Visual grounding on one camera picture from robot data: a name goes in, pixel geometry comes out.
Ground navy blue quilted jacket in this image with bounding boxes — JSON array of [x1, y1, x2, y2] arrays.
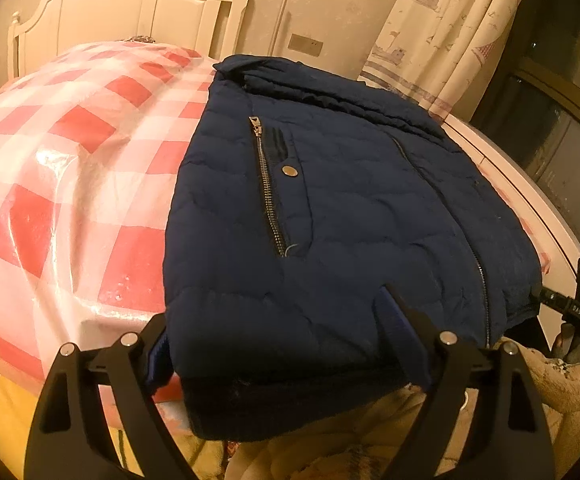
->
[[163, 55, 542, 442]]

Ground beige plaid blanket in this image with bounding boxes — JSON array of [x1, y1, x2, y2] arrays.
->
[[169, 336, 580, 480]]

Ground white window bench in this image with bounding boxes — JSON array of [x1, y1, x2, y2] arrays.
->
[[442, 115, 580, 347]]

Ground yellow blanket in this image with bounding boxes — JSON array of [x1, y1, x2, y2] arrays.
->
[[0, 349, 136, 480]]

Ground dark window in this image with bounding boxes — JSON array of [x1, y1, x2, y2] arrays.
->
[[470, 0, 580, 242]]

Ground red white checkered bed cover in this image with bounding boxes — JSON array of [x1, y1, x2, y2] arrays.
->
[[0, 41, 214, 393]]

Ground nautical print curtain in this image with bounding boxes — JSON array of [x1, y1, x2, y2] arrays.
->
[[358, 0, 521, 122]]

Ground patterned round pillow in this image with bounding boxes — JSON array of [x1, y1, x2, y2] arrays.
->
[[121, 35, 156, 44]]

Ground white stick lamp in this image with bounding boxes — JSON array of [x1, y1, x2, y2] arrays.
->
[[267, 0, 289, 55]]

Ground white wooden headboard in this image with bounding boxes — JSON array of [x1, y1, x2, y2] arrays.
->
[[7, 0, 249, 79]]

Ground wall socket panel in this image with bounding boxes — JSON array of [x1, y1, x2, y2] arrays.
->
[[288, 34, 324, 58]]

